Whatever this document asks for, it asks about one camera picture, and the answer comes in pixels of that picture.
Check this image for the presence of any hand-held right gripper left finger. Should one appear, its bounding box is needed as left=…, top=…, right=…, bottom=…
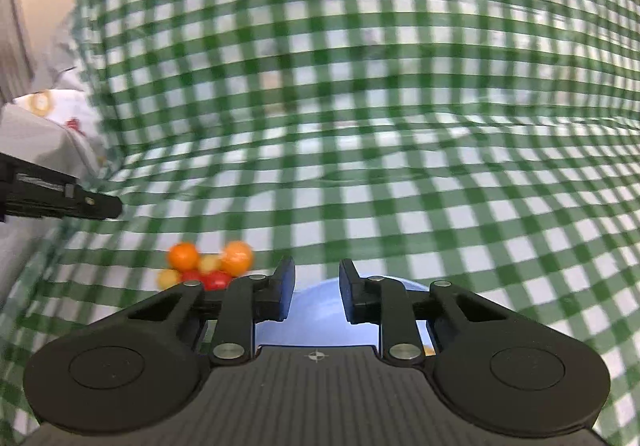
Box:
left=127, top=256, right=296, bottom=367

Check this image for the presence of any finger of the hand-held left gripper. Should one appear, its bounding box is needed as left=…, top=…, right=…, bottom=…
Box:
left=0, top=152, right=123, bottom=223

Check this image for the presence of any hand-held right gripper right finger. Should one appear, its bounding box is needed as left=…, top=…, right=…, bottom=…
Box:
left=339, top=259, right=506, bottom=364

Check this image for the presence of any light blue bowl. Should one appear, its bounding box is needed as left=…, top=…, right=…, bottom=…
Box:
left=255, top=276, right=436, bottom=359

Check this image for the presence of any grey printed blanket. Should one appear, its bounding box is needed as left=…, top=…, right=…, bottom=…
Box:
left=0, top=1, right=117, bottom=307

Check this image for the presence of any green checkered tablecloth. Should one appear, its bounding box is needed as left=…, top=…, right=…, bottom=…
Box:
left=0, top=0, right=640, bottom=446

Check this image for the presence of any grey striped curtain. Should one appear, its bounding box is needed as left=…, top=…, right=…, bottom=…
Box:
left=0, top=0, right=37, bottom=103

